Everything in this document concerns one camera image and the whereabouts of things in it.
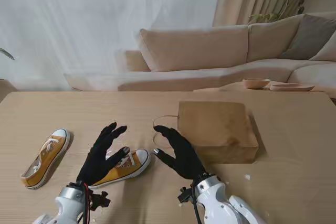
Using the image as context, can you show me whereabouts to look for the light wooden planter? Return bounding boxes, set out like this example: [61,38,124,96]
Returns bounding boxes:
[0,78,19,103]

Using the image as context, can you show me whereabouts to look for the low wooden coffee table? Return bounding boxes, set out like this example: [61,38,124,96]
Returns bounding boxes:
[193,81,336,101]

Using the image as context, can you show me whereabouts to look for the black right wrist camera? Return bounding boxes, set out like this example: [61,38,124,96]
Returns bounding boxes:
[177,186,197,205]

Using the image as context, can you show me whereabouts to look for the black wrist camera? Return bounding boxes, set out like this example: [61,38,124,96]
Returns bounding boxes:
[88,190,111,211]
[177,186,197,205]

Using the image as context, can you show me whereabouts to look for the yellow canvas sneaker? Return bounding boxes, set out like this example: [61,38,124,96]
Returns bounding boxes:
[88,149,152,189]
[20,128,71,190]

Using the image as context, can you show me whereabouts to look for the grey cushion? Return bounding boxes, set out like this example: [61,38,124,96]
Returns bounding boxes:
[279,14,336,61]

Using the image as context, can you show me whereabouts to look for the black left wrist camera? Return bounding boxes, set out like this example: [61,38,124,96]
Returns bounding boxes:
[88,190,111,211]

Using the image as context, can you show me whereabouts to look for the beige sofa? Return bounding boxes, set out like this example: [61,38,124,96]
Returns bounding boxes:
[64,11,336,92]

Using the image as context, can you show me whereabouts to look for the shallow wooden tray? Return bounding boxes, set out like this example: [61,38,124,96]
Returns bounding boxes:
[269,83,315,92]

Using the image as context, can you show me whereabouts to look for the arm red black cable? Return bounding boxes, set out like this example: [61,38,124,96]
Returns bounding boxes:
[192,182,203,224]
[78,182,93,224]

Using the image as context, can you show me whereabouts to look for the brown paper bag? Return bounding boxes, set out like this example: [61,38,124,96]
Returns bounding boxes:
[153,101,259,164]

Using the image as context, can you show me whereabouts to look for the wooden bowl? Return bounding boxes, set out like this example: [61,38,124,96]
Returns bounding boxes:
[242,78,271,90]

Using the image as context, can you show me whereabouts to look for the small green plant leaves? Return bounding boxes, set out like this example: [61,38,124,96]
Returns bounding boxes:
[0,48,15,61]

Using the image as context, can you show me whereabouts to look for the left arm red black cable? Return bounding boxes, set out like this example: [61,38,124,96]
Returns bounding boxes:
[78,182,93,224]

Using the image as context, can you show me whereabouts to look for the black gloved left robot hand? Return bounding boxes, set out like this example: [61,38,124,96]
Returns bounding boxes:
[76,122,131,187]

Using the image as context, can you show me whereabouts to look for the sheer white curtain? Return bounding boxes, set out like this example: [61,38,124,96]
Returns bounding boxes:
[0,0,224,92]

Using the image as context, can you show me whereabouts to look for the right arm red black cable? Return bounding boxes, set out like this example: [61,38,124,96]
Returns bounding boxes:
[192,182,203,224]

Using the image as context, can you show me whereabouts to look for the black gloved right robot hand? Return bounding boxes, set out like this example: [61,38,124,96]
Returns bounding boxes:
[153,125,211,180]

